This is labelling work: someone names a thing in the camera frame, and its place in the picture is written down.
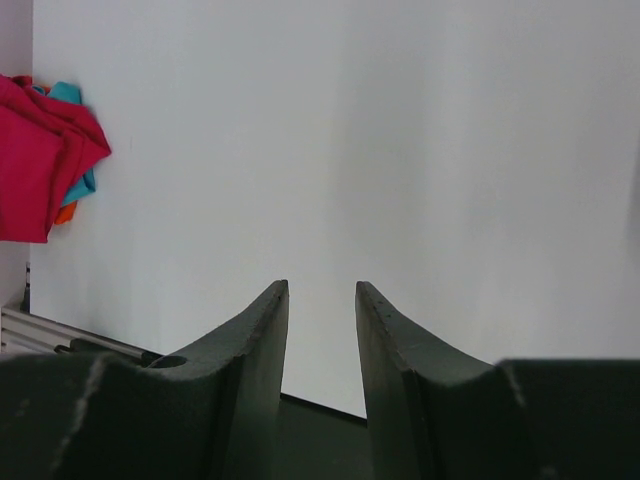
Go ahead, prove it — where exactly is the red t shirt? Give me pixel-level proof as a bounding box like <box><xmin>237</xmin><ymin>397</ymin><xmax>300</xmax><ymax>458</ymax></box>
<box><xmin>1</xmin><ymin>76</ymin><xmax>111</xmax><ymax>243</ymax></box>

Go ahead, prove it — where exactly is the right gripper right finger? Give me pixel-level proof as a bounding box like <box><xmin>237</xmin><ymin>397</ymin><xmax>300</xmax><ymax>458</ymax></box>
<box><xmin>355</xmin><ymin>281</ymin><xmax>639</xmax><ymax>479</ymax></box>

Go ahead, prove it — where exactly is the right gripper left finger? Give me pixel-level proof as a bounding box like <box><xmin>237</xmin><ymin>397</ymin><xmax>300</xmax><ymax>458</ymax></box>
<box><xmin>1</xmin><ymin>280</ymin><xmax>289</xmax><ymax>479</ymax></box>

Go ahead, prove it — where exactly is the orange folded t shirt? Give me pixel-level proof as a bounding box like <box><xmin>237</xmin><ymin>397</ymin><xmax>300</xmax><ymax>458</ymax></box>
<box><xmin>54</xmin><ymin>201</ymin><xmax>78</xmax><ymax>225</ymax></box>

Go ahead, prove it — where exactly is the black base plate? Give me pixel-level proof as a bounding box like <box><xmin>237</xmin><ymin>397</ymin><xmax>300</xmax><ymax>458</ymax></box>
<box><xmin>274</xmin><ymin>394</ymin><xmax>375</xmax><ymax>480</ymax></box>

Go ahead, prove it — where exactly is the teal folded t shirt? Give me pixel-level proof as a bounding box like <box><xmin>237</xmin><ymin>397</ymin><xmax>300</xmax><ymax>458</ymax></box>
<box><xmin>31</xmin><ymin>81</ymin><xmax>96</xmax><ymax>207</ymax></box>

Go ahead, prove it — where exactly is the aluminium front rail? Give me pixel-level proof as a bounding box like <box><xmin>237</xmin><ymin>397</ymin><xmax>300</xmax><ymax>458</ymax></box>
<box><xmin>0</xmin><ymin>261</ymin><xmax>166</xmax><ymax>366</ymax></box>

